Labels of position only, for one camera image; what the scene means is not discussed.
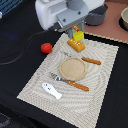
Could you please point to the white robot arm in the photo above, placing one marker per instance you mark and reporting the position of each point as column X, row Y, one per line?
column 91, row 4

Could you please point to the white ghost-shaped toy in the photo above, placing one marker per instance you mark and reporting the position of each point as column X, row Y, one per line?
column 50, row 89

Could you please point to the round beige plate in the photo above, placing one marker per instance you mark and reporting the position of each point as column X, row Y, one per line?
column 73, row 68

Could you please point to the large dark grey pot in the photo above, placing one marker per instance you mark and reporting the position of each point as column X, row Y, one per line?
column 96, row 16

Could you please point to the beige bowl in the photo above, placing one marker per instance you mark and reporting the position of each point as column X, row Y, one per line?
column 124, row 16

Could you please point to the yellow butter box toy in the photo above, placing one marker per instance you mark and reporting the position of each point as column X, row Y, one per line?
column 78, row 34

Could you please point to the red toy tomato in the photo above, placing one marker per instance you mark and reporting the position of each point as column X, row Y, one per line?
column 46, row 48

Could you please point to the knife with orange handle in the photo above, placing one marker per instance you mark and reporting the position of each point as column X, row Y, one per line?
column 83, row 58

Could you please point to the orange bread loaf toy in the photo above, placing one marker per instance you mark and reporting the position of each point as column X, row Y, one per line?
column 77, row 46

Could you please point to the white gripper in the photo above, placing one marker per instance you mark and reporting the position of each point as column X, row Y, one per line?
column 61, row 14

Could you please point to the beige woven placemat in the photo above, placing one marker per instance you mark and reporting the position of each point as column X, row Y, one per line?
column 77, row 107

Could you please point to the fork with orange handle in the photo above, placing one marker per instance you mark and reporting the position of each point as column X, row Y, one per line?
column 72, row 83

